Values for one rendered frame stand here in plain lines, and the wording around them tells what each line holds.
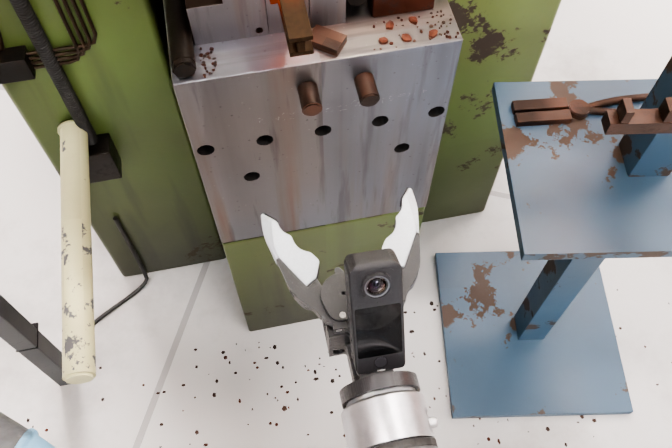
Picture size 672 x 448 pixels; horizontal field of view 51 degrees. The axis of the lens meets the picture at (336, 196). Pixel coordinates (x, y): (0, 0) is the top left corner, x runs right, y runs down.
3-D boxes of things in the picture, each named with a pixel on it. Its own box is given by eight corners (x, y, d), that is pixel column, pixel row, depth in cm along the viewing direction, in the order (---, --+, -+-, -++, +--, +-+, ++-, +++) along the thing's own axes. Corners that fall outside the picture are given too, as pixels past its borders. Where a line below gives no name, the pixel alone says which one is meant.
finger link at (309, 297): (266, 275, 68) (334, 335, 65) (265, 269, 66) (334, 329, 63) (300, 243, 69) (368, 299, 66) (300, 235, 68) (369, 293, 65)
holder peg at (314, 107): (322, 115, 94) (322, 102, 91) (302, 118, 93) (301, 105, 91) (317, 91, 96) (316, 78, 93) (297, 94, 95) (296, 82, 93)
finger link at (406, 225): (403, 210, 76) (369, 283, 72) (407, 181, 71) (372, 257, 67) (430, 221, 76) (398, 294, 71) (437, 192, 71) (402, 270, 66)
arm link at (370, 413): (350, 449, 57) (448, 428, 58) (338, 393, 59) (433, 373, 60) (349, 465, 64) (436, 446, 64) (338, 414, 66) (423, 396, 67)
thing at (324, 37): (347, 41, 92) (347, 34, 91) (337, 57, 91) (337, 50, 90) (316, 30, 93) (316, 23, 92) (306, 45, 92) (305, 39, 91)
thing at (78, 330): (103, 381, 102) (92, 370, 98) (66, 388, 102) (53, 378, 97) (94, 136, 124) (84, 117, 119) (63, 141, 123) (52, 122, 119)
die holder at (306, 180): (426, 207, 131) (464, 39, 93) (221, 244, 127) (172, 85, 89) (360, -7, 159) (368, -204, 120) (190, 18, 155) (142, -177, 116)
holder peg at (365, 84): (379, 105, 94) (380, 93, 92) (359, 109, 94) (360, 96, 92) (372, 82, 96) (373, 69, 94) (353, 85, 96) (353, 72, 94)
